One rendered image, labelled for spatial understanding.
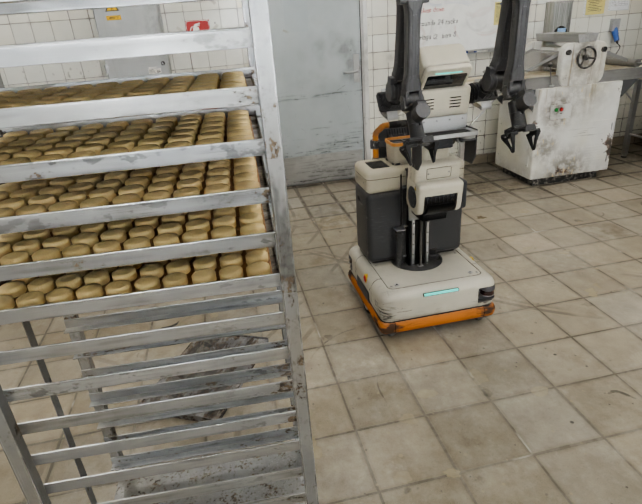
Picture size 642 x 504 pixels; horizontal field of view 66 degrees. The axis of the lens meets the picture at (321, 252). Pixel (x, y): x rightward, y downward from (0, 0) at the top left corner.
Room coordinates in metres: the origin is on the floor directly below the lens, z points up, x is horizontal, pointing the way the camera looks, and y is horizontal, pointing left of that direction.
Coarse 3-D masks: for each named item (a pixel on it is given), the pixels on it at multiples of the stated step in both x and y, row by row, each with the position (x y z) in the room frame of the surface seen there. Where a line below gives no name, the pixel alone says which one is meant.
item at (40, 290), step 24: (144, 264) 1.03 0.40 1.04; (168, 264) 0.98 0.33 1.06; (192, 264) 1.01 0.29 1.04; (216, 264) 0.99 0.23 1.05; (240, 264) 0.98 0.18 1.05; (264, 264) 0.95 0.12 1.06; (0, 288) 0.93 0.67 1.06; (24, 288) 0.94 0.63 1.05; (48, 288) 0.93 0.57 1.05; (72, 288) 0.93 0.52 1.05; (96, 288) 0.89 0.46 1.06; (120, 288) 0.89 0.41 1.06; (144, 288) 0.89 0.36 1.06
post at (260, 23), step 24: (264, 0) 0.86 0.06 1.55; (264, 24) 0.86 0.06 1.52; (264, 48) 0.86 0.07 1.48; (264, 72) 0.86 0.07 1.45; (264, 96) 0.86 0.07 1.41; (264, 120) 0.86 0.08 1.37; (264, 144) 0.88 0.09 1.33; (288, 216) 0.86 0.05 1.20; (288, 240) 0.86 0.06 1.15; (288, 264) 0.86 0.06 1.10; (288, 288) 0.86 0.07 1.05; (288, 312) 0.86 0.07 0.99; (288, 336) 0.86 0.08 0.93; (312, 456) 0.86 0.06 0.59; (312, 480) 0.86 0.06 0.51
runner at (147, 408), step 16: (272, 384) 0.88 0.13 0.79; (288, 384) 0.89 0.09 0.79; (160, 400) 0.86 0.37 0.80; (176, 400) 0.86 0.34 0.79; (192, 400) 0.86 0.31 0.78; (208, 400) 0.87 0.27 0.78; (224, 400) 0.87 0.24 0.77; (64, 416) 0.83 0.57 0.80; (80, 416) 0.83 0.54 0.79; (96, 416) 0.84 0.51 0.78; (112, 416) 0.84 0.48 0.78; (128, 416) 0.84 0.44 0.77; (32, 432) 0.82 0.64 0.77
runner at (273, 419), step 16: (272, 416) 0.88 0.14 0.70; (288, 416) 0.89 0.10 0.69; (176, 432) 0.86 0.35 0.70; (192, 432) 0.86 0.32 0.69; (208, 432) 0.86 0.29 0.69; (224, 432) 0.87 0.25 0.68; (80, 448) 0.83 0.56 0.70; (96, 448) 0.83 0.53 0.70; (112, 448) 0.84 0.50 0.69; (128, 448) 0.84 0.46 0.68
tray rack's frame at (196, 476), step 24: (72, 336) 1.23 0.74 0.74; (0, 408) 0.79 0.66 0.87; (96, 408) 1.23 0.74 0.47; (0, 432) 0.78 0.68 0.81; (24, 456) 0.79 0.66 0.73; (264, 456) 1.29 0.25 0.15; (288, 456) 1.28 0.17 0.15; (24, 480) 0.78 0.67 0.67; (144, 480) 1.22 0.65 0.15; (168, 480) 1.21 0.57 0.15; (192, 480) 1.21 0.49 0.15; (216, 480) 1.20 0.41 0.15; (288, 480) 1.18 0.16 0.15
